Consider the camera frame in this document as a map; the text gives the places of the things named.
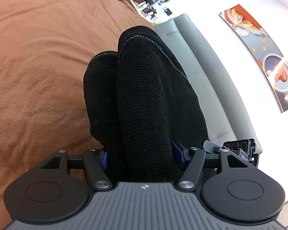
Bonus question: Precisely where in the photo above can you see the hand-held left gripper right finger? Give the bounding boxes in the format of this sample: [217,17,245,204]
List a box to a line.
[170,140,252,192]

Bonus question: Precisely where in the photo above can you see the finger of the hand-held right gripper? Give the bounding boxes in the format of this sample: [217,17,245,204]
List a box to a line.
[203,140,223,154]

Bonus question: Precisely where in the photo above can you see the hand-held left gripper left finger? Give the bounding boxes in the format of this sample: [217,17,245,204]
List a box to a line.
[39,148,114,190]

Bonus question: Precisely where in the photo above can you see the black pants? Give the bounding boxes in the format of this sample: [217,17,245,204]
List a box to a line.
[83,25,209,183]

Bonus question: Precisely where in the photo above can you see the grey padded headboard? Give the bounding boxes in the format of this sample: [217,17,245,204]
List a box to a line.
[155,14,263,154]

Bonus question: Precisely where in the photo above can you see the brown blanket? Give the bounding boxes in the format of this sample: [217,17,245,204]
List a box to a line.
[0,0,156,222]

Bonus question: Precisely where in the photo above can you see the feather wall painting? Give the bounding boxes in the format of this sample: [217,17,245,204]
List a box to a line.
[218,4,288,114]

